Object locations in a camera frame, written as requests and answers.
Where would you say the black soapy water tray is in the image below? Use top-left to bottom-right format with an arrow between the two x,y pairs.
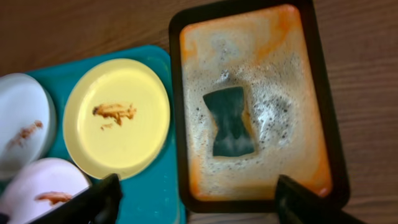
169,1 -> 350,213

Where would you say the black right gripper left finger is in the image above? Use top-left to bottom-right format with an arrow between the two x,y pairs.
32,174 -> 123,224

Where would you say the yellow plate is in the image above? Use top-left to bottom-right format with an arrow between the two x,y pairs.
63,58 -> 170,180

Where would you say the white plate with sauce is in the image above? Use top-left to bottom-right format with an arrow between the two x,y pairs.
1,73 -> 57,181

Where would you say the teal plastic tray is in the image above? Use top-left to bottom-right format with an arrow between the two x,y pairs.
0,44 -> 187,224

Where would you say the pale pink plate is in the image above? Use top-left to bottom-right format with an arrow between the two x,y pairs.
1,158 -> 91,223

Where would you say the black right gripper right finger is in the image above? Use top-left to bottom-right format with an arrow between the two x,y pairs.
274,175 -> 364,224

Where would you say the green yellow sponge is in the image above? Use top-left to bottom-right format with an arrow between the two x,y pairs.
203,86 -> 255,157

